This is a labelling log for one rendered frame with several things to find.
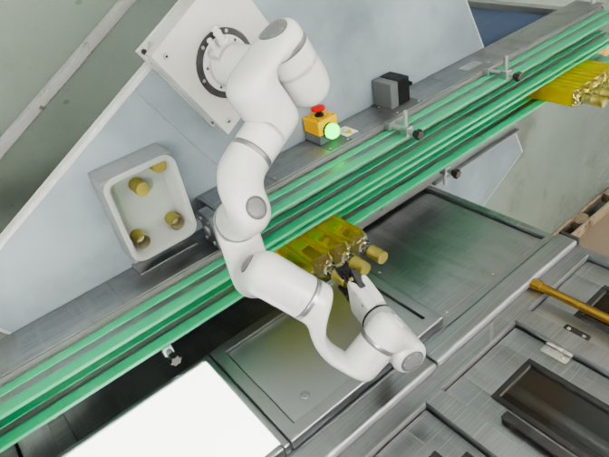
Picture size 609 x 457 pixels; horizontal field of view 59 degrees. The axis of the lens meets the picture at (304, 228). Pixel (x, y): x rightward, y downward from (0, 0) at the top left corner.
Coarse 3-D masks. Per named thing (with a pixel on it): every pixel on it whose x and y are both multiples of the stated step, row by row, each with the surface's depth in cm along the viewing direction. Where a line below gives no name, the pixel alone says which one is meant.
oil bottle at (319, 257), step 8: (296, 240) 138; (304, 240) 138; (296, 248) 136; (304, 248) 135; (312, 248) 135; (320, 248) 134; (304, 256) 133; (312, 256) 132; (320, 256) 132; (328, 256) 132; (312, 264) 131; (320, 264) 130; (328, 264) 131; (320, 272) 131
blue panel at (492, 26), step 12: (480, 12) 232; (492, 12) 229; (504, 12) 227; (516, 12) 224; (480, 24) 219; (492, 24) 216; (504, 24) 214; (516, 24) 212; (480, 36) 207; (492, 36) 205; (504, 36) 203
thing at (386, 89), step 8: (376, 80) 163; (384, 80) 162; (392, 80) 161; (400, 80) 160; (408, 80) 162; (376, 88) 164; (384, 88) 161; (392, 88) 159; (400, 88) 161; (408, 88) 163; (376, 96) 165; (384, 96) 162; (392, 96) 160; (400, 96) 162; (408, 96) 165; (376, 104) 167; (384, 104) 164; (392, 104) 162; (400, 104) 164
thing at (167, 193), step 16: (160, 160) 121; (128, 176) 117; (144, 176) 127; (160, 176) 130; (176, 176) 124; (112, 192) 124; (128, 192) 126; (160, 192) 132; (176, 192) 129; (112, 208) 118; (128, 208) 128; (144, 208) 130; (160, 208) 133; (176, 208) 135; (128, 224) 129; (144, 224) 132; (160, 224) 135; (192, 224) 132; (128, 240) 123; (160, 240) 131; (176, 240) 131; (144, 256) 127
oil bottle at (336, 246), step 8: (312, 232) 140; (320, 232) 140; (328, 232) 139; (312, 240) 138; (320, 240) 137; (328, 240) 136; (336, 240) 136; (344, 240) 135; (328, 248) 134; (336, 248) 133; (344, 248) 133; (336, 256) 133; (336, 264) 134
